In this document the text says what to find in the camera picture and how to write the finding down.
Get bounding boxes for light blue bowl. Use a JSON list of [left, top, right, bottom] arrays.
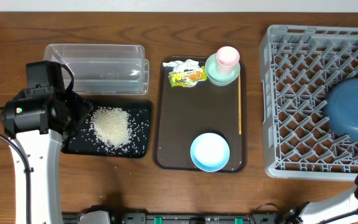
[[190, 133, 230, 172]]

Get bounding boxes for pink cup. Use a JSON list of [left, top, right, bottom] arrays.
[[216, 46, 240, 75]]

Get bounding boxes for dark blue bowl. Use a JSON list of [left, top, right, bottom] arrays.
[[324, 78, 358, 142]]

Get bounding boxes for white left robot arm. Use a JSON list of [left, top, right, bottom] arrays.
[[0, 87, 92, 223]]

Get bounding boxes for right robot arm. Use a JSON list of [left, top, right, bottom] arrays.
[[276, 175, 358, 224]]

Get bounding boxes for grey dishwasher rack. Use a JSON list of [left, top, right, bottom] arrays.
[[259, 25, 358, 182]]

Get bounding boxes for pile of rice grains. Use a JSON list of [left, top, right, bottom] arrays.
[[91, 107, 132, 147]]

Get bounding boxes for clear plastic bin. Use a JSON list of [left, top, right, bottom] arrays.
[[44, 44, 150, 95]]

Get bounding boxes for black rectangular tray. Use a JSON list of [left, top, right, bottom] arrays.
[[62, 100, 150, 158]]

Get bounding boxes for brown serving tray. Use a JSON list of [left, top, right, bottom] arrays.
[[153, 65, 247, 174]]

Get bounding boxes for crumpled white paper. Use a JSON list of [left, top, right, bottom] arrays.
[[162, 59, 200, 73]]

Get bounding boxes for yellow snack wrapper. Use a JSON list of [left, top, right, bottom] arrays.
[[168, 66, 208, 88]]

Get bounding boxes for mint green bowl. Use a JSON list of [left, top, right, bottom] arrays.
[[205, 53, 241, 86]]

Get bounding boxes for wooden chopstick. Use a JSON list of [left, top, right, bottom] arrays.
[[237, 74, 242, 135]]

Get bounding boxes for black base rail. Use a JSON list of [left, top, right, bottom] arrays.
[[62, 205, 278, 224]]

